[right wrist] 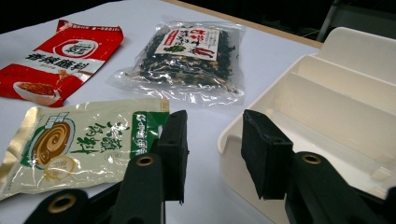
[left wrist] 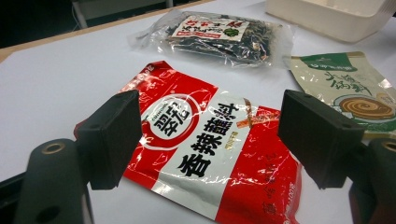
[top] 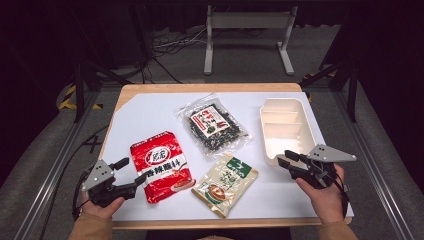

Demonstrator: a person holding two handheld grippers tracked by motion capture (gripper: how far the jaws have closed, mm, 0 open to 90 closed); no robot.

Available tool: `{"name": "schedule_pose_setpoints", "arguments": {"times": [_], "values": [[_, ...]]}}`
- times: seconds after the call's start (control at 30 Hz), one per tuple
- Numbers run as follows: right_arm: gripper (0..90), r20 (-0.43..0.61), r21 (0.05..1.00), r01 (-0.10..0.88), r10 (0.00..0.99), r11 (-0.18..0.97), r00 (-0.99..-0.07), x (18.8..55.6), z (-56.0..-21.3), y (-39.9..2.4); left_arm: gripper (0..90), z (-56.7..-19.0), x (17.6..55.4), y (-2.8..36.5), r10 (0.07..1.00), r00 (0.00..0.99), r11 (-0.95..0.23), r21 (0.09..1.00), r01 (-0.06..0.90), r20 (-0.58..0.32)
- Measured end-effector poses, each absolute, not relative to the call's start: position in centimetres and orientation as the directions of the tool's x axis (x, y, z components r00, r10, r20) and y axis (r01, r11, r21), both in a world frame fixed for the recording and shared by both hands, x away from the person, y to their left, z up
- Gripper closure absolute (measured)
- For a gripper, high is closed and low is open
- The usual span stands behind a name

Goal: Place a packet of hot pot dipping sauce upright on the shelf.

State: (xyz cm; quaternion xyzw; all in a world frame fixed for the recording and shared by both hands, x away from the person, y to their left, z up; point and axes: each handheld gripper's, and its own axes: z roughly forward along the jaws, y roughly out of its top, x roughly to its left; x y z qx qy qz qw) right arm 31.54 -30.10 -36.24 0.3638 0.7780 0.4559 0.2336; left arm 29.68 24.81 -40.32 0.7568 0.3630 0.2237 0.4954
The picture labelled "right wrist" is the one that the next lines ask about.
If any cream plastic storage box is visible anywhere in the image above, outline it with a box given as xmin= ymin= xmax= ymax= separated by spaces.
xmin=217 ymin=26 xmax=396 ymax=224

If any cream and green sauce packet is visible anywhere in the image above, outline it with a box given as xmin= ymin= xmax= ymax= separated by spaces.
xmin=0 ymin=98 xmax=171 ymax=202

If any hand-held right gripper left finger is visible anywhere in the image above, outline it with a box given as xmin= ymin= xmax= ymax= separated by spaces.
xmin=109 ymin=109 xmax=190 ymax=224

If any clear bag of dried seaweed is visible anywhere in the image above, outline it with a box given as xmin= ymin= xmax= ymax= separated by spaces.
xmin=106 ymin=19 xmax=247 ymax=108

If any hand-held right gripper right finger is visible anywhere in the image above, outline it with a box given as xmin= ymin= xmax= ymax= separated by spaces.
xmin=240 ymin=108 xmax=386 ymax=224

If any wooden table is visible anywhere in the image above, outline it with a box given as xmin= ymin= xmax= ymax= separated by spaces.
xmin=162 ymin=0 xmax=324 ymax=49

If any red seasoning packet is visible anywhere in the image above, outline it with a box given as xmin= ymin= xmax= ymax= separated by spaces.
xmin=0 ymin=19 xmax=125 ymax=108

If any white paper table sheet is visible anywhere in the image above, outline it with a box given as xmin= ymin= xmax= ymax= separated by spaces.
xmin=0 ymin=0 xmax=323 ymax=224

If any grey metal stand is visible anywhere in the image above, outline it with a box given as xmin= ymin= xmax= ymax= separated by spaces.
xmin=316 ymin=0 xmax=396 ymax=43

